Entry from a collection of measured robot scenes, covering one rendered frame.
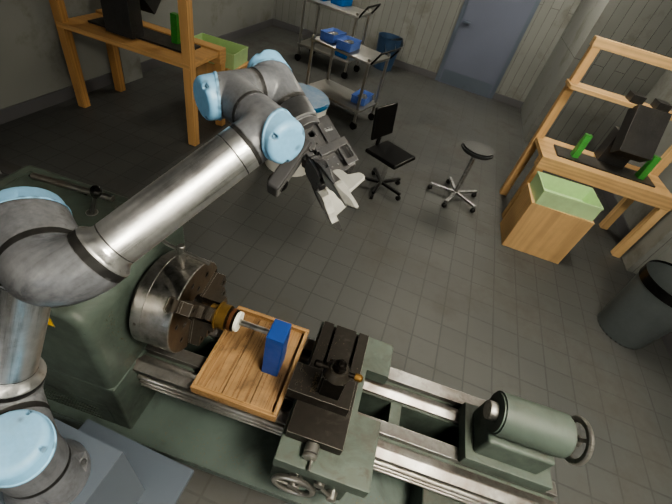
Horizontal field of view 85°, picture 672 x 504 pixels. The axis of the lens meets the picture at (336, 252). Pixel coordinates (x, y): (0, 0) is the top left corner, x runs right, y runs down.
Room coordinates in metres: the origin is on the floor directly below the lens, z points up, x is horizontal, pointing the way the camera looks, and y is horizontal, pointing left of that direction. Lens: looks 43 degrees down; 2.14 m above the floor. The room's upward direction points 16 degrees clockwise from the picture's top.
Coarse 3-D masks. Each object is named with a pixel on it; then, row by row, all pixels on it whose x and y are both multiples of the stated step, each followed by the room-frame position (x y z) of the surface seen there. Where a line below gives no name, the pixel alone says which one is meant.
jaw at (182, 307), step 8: (168, 304) 0.59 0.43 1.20; (176, 304) 0.60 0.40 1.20; (184, 304) 0.61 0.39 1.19; (192, 304) 0.61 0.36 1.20; (200, 304) 0.66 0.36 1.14; (168, 312) 0.57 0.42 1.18; (176, 312) 0.59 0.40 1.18; (184, 312) 0.59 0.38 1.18; (192, 312) 0.60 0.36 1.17; (200, 312) 0.62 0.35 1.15; (208, 312) 0.65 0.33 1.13
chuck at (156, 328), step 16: (176, 256) 0.75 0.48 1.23; (160, 272) 0.66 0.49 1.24; (176, 272) 0.68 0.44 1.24; (192, 272) 0.70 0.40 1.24; (208, 272) 0.77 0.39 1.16; (160, 288) 0.62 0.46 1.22; (176, 288) 0.63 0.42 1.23; (192, 288) 0.68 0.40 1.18; (144, 304) 0.58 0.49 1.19; (160, 304) 0.58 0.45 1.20; (208, 304) 0.76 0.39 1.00; (144, 320) 0.55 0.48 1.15; (160, 320) 0.55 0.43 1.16; (176, 320) 0.58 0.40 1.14; (144, 336) 0.53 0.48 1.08; (160, 336) 0.53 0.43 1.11; (176, 336) 0.57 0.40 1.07; (176, 352) 0.56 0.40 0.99
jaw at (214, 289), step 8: (216, 272) 0.82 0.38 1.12; (216, 280) 0.79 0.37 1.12; (224, 280) 0.81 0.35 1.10; (208, 288) 0.75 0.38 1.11; (216, 288) 0.76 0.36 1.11; (224, 288) 0.76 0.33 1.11; (200, 296) 0.71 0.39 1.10; (208, 296) 0.72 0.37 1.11; (216, 296) 0.73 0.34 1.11; (224, 296) 0.74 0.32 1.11
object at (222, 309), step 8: (216, 304) 0.70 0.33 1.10; (224, 304) 0.70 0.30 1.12; (216, 312) 0.66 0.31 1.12; (224, 312) 0.67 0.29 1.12; (232, 312) 0.68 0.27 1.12; (208, 320) 0.65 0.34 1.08; (216, 320) 0.64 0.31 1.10; (224, 320) 0.65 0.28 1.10; (232, 320) 0.66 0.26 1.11; (224, 328) 0.65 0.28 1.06
